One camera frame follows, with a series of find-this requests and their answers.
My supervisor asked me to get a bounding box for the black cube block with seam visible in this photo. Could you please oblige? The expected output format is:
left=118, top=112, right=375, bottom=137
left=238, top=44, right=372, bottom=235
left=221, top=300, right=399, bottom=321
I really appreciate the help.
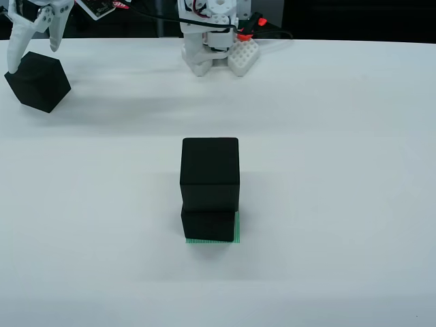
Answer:
left=3, top=50, right=72, bottom=114

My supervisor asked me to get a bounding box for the orange and black clamp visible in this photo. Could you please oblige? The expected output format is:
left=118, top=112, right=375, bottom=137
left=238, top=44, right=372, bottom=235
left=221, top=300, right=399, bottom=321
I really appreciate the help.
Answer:
left=236, top=12, right=267, bottom=42

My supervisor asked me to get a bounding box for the green square marker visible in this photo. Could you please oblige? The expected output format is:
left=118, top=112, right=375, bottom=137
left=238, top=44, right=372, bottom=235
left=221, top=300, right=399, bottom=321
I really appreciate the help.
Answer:
left=185, top=211, right=242, bottom=245

